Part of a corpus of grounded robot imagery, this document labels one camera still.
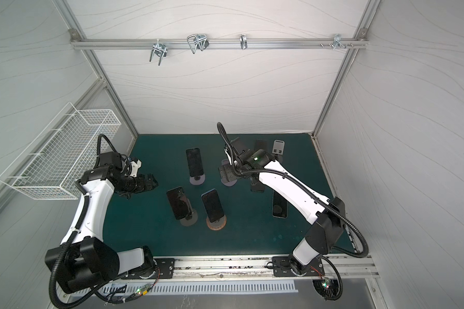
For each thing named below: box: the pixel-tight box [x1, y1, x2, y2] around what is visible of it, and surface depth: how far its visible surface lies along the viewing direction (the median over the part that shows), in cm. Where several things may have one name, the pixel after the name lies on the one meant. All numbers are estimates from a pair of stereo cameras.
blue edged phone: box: [201, 188, 225, 223], surface depth 79 cm
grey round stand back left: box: [189, 173, 206, 186], surface depth 101 cm
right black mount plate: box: [271, 256, 325, 277], surface depth 75 cm
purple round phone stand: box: [217, 159, 238, 187], surface depth 69 cm
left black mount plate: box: [121, 258, 176, 280], surface depth 74 cm
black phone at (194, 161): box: [185, 147, 204, 178], surface depth 95 cm
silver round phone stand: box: [271, 139, 285, 160], surface depth 106 cm
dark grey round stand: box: [179, 206, 199, 227], surface depth 88 cm
